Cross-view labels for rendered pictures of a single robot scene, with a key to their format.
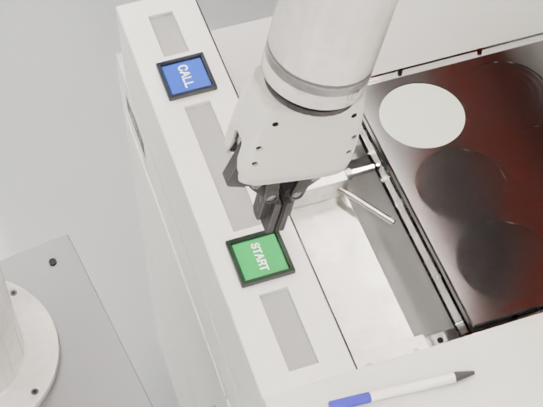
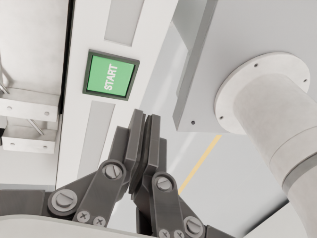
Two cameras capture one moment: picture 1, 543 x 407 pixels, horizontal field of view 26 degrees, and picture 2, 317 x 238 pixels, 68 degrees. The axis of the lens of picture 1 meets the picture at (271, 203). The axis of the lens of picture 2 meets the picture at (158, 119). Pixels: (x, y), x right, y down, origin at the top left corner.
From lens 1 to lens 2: 91 cm
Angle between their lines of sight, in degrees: 31
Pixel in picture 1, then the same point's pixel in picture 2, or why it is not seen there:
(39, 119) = not seen: hidden behind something
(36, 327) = (227, 97)
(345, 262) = (28, 38)
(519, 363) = not seen: outside the picture
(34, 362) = (243, 80)
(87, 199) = not seen: hidden behind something
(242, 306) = (150, 45)
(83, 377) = (228, 58)
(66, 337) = (217, 84)
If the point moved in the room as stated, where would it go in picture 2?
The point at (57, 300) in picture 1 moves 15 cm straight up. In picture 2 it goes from (205, 104) to (236, 167)
